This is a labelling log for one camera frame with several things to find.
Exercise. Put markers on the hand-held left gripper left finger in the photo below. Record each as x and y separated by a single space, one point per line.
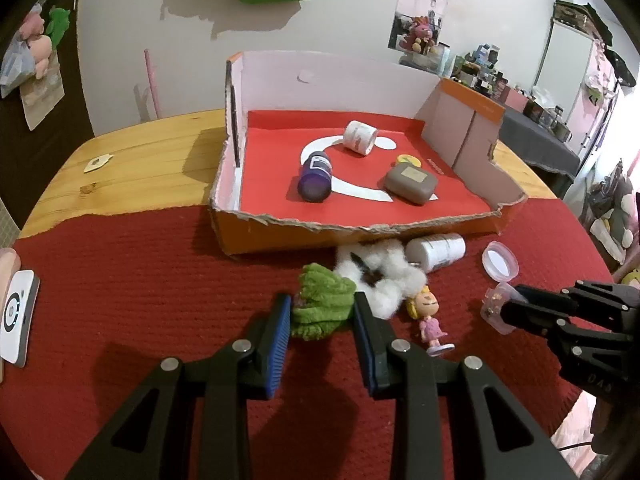
280 340

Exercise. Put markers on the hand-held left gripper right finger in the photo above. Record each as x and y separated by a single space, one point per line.
365 340

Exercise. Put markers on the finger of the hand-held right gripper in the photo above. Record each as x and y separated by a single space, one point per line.
535 320
550 297

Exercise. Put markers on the clear plastic container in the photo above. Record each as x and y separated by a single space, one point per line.
492 312

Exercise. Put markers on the green leafy plush toy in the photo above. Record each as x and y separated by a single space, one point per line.
325 300

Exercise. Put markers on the clear round lid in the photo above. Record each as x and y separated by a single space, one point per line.
500 262

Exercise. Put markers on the white fluffy star plush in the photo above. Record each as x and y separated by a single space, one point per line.
395 280

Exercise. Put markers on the blonde doll figurine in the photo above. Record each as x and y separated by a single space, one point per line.
425 305

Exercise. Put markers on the orange cardboard box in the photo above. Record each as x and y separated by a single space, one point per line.
260 237

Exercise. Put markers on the white pill bottle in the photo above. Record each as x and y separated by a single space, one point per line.
435 252

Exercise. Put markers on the grey soap bar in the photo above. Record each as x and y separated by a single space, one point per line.
410 185

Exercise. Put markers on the dark blue bottle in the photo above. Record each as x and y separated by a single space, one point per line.
315 180

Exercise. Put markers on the white jar with label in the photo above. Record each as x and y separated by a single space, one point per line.
360 135

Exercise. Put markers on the pile of plush toys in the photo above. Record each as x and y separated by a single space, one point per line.
617 210

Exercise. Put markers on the red knitted mat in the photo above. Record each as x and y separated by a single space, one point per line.
150 285

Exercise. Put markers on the side table with dark cloth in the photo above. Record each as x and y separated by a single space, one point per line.
530 140

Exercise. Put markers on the metal pot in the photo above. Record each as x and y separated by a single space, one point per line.
557 122

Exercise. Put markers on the white refrigerator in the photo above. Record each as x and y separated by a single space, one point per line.
567 65

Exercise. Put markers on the row of bottles and jars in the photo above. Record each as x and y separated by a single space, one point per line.
480 67

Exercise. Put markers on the black hanging cloth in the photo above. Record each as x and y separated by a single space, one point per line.
622 67

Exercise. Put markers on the small paper tag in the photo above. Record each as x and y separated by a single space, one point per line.
97 163

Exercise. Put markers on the white remote control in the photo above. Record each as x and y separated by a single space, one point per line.
17 315

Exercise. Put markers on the pink case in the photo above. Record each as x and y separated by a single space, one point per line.
7 262

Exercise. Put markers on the black bag on refrigerator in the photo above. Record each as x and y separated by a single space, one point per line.
575 15

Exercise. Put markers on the pink stick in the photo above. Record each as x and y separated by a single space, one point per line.
151 85

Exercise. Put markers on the pink plush doll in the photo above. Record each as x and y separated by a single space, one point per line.
422 32

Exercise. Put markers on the dark wooden door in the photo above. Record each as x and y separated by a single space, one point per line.
72 110

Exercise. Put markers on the brown paper bag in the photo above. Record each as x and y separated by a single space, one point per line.
42 105

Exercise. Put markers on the pink plush toy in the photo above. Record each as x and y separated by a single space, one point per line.
40 50

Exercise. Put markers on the grey plastic bag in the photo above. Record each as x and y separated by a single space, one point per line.
15 67

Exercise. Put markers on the green plush doll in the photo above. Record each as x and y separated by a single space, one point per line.
59 22

